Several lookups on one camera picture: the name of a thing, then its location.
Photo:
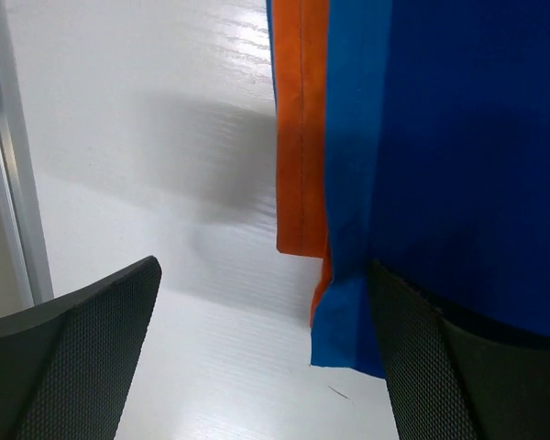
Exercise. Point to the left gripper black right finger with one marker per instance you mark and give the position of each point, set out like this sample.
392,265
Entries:
452,373

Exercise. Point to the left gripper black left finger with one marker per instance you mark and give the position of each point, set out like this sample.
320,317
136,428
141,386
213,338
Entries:
67,365

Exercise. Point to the rainbow striped shorts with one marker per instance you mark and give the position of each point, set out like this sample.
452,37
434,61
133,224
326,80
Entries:
415,133

